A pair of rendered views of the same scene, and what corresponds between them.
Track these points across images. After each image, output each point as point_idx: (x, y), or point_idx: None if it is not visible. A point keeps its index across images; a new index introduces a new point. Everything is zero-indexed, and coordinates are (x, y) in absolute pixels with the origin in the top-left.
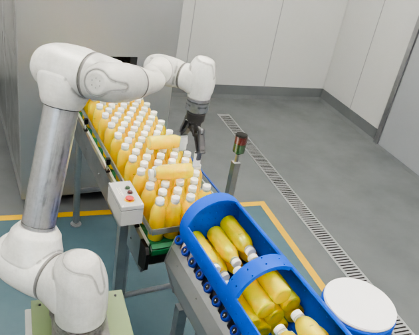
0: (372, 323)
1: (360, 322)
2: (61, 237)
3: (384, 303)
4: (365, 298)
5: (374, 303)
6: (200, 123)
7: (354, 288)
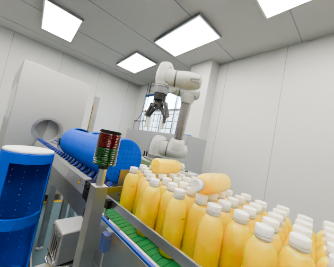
0: (33, 147)
1: (41, 148)
2: (171, 140)
3: (11, 146)
4: (23, 148)
5: (19, 147)
6: (154, 100)
7: (26, 150)
